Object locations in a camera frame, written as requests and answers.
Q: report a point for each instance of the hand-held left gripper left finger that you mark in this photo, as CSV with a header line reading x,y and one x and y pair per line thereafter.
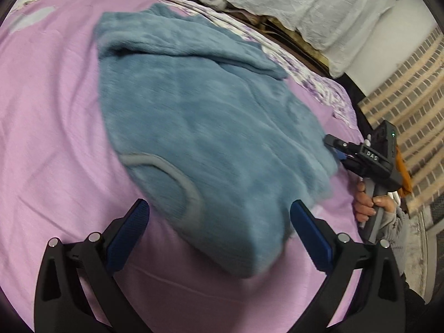
x,y
128,236

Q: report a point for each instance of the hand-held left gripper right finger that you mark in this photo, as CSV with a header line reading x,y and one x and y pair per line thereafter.
x,y
310,236

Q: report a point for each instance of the orange cloth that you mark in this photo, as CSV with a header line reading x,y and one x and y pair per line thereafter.
x,y
404,177

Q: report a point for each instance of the person's right forearm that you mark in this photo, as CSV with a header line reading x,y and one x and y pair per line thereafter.
x,y
395,236

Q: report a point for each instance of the pink bedspread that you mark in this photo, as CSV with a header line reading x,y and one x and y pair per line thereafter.
x,y
52,128

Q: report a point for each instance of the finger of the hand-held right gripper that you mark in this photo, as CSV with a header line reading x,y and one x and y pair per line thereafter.
x,y
338,142
348,158

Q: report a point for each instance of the stack of brown bedding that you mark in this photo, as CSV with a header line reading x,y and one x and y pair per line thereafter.
x,y
288,38

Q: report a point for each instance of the blue fleece jacket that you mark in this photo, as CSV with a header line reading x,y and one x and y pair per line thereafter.
x,y
208,128

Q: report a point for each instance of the person's right hand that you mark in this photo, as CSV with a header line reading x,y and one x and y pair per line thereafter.
x,y
362,208

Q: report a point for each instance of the white lace cover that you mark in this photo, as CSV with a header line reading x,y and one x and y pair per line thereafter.
x,y
312,3

